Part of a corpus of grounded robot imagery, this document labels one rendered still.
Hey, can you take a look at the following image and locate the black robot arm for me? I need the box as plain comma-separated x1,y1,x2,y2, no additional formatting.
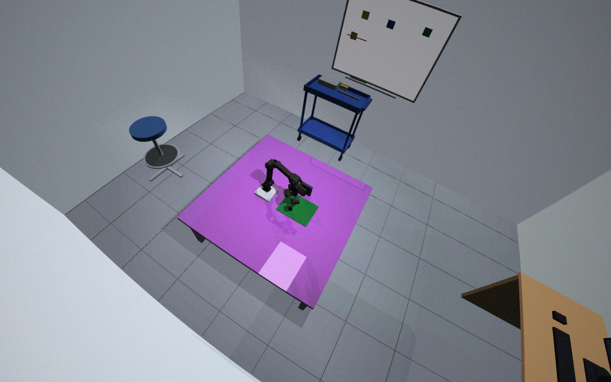
261,159,308,198

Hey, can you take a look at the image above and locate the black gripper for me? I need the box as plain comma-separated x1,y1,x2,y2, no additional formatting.
288,184,300,205

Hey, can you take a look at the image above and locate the green circuit board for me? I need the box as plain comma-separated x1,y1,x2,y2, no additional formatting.
276,195,319,227

